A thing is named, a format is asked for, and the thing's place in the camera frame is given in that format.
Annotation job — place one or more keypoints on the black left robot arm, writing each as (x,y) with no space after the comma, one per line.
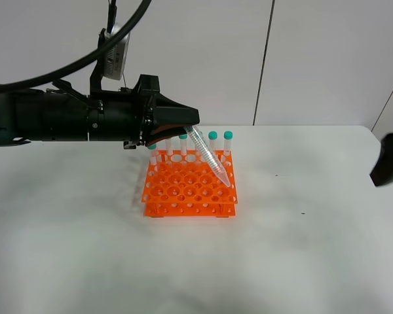
(34,115)

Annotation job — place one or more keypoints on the orange test tube rack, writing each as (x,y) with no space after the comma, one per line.
(178,186)

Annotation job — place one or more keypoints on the green-capped test tube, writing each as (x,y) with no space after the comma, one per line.
(207,153)

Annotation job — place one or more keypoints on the second row left tube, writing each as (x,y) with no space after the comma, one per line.
(154,156)

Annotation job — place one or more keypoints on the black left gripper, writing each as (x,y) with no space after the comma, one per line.
(131,115)

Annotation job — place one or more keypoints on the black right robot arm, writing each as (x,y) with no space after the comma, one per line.
(382,173)

